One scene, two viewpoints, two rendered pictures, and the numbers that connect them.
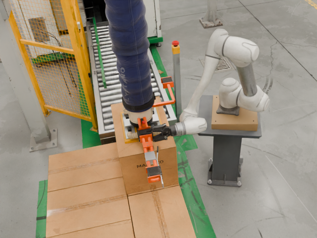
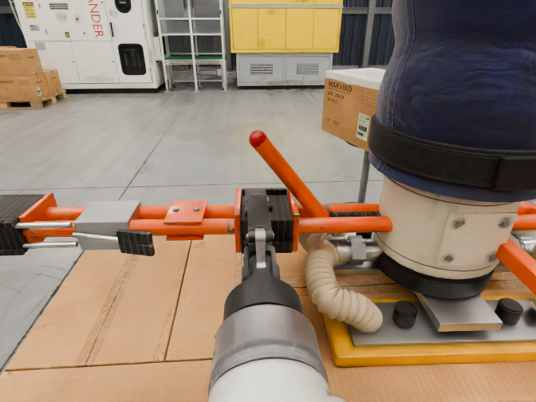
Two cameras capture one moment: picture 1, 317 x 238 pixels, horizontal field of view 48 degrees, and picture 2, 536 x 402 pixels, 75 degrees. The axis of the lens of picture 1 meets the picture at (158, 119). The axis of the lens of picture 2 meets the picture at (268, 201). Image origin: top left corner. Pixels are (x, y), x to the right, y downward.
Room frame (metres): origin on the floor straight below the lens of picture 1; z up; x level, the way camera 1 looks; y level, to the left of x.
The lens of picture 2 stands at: (1.76, -0.32, 1.33)
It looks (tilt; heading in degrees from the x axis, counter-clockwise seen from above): 28 degrees down; 94
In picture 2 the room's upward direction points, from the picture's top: straight up
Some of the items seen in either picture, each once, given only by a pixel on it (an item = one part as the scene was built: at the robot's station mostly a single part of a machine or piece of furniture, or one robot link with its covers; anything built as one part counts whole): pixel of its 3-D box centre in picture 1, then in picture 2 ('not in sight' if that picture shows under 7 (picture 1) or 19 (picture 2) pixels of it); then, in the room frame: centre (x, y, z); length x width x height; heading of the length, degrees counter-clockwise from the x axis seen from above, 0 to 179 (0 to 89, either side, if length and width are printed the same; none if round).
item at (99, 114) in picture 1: (94, 72); not in sight; (3.46, 0.67, 0.50); 2.31 x 0.05 x 0.19; 8
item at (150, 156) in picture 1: (150, 158); (112, 224); (1.51, 0.07, 1.07); 0.07 x 0.07 x 0.04; 7
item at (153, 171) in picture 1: (153, 174); (13, 219); (1.38, 0.06, 1.08); 0.08 x 0.07 x 0.05; 7
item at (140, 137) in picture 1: (145, 134); (266, 218); (1.73, 0.10, 1.08); 0.10 x 0.08 x 0.06; 97
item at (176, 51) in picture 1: (177, 88); not in sight; (2.99, -0.23, 0.50); 0.07 x 0.07 x 1.00; 8
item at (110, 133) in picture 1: (138, 127); not in sight; (2.35, 0.18, 0.58); 0.70 x 0.03 x 0.06; 98
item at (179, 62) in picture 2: not in sight; (196, 72); (-0.34, 7.34, 0.32); 1.25 x 0.52 x 0.63; 8
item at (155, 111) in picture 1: (154, 120); (454, 319); (1.98, 0.03, 0.97); 0.34 x 0.10 x 0.05; 7
